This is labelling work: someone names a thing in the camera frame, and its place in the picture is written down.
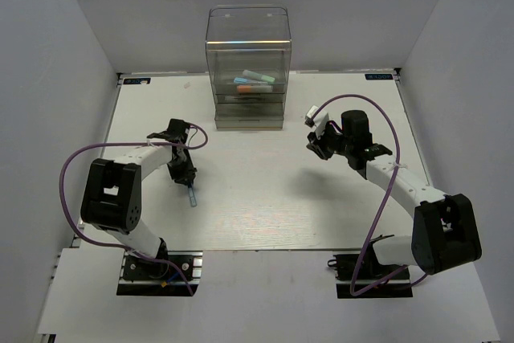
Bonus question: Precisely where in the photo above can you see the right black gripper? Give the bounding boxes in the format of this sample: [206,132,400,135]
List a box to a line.
[308,121,353,160]

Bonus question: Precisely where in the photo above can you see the light blue pen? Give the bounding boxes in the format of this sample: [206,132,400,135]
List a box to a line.
[187,184,198,207]

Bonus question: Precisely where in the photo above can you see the orange highlighter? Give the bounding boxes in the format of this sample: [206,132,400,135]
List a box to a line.
[237,84,273,93]

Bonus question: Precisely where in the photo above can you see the blue highlighter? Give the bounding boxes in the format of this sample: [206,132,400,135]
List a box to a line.
[234,77,272,86]

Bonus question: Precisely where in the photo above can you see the green highlighter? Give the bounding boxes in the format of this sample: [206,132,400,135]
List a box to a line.
[243,70,275,83]

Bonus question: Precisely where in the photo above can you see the clear plastic drawer organizer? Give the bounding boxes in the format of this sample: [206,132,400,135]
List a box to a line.
[205,5,292,130]

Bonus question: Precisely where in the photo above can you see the purple pen refill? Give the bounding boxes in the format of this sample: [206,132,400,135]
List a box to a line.
[224,96,266,103]

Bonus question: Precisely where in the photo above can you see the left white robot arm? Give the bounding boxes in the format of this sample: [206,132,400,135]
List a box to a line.
[80,119,197,278]

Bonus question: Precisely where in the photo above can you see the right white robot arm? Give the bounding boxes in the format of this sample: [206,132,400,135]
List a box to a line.
[305,106,482,278]

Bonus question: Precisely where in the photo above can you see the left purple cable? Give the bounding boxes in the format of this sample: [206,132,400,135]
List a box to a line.
[59,124,210,295]

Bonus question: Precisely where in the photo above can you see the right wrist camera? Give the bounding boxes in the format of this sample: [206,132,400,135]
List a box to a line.
[304,105,329,139]

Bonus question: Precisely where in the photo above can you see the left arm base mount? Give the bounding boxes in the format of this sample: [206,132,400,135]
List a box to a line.
[116,251,203,297]

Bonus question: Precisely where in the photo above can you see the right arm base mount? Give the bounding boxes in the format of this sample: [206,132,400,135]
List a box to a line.
[327,235,413,300]

